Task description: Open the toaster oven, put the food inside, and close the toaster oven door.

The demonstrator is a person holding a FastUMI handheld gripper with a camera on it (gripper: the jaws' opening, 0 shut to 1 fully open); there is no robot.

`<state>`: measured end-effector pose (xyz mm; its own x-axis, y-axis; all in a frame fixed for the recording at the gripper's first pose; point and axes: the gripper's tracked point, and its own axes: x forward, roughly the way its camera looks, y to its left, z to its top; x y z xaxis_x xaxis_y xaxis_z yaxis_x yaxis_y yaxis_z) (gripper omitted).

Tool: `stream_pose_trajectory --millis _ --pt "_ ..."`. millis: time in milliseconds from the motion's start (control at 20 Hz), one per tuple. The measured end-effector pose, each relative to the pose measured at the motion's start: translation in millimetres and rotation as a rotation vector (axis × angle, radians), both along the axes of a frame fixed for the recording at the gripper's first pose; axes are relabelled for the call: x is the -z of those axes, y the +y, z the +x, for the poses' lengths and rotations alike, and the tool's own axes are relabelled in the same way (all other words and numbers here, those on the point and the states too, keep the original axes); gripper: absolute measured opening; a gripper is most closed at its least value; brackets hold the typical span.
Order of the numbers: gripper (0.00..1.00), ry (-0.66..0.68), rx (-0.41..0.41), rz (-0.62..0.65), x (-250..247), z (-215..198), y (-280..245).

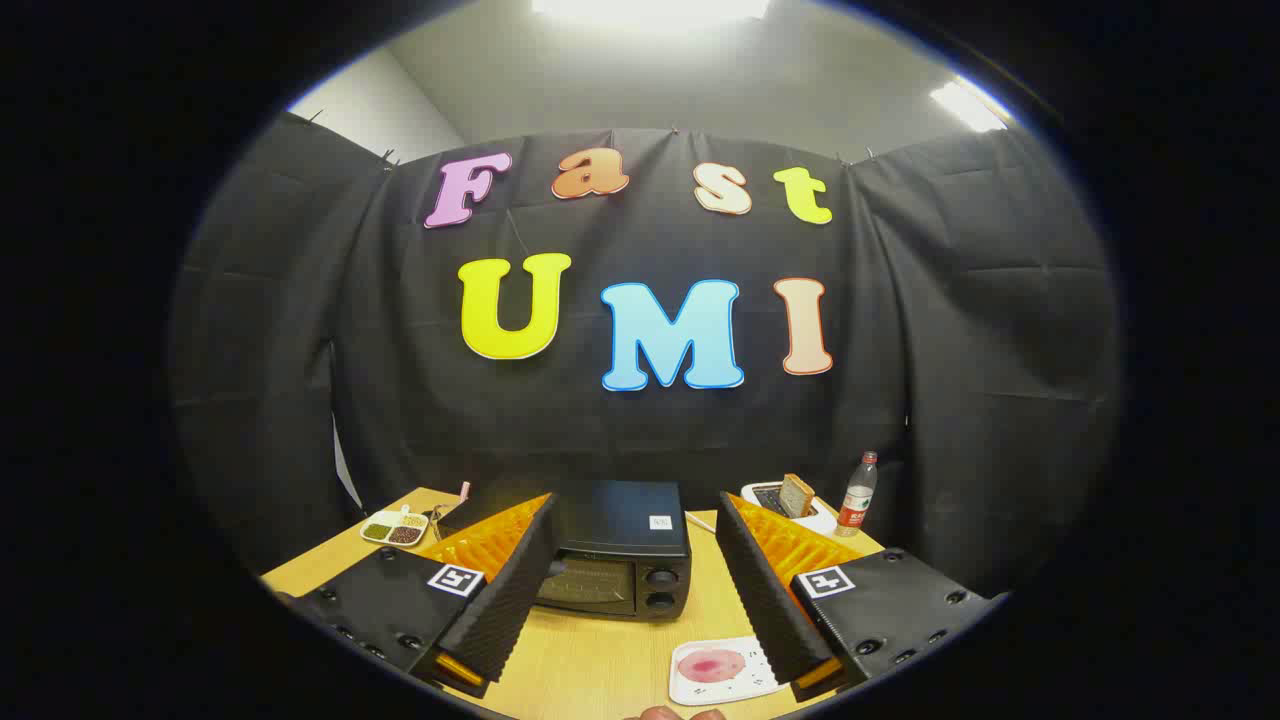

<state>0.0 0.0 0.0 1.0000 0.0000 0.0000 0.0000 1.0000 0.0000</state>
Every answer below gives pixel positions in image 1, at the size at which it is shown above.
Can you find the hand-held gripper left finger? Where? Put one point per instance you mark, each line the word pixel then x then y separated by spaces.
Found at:
pixel 515 590

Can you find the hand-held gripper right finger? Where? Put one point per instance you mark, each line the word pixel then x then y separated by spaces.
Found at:
pixel 765 590

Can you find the pink round meat slice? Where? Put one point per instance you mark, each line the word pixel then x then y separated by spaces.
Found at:
pixel 712 665

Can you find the black toaster oven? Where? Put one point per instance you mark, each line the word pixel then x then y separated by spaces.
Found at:
pixel 620 520

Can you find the white square plate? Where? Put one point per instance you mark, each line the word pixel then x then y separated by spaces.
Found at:
pixel 690 692

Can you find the white bread toaster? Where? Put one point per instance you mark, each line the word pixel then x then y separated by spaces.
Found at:
pixel 822 520

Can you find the brown bread slice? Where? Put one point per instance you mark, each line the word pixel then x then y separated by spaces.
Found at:
pixel 797 497

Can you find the clear bottle red label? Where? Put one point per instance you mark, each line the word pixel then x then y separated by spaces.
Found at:
pixel 856 505

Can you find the divided dish of beans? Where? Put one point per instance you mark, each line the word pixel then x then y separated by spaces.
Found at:
pixel 395 530

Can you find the ceiling light panel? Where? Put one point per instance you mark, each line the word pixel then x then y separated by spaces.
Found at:
pixel 650 10
pixel 968 105

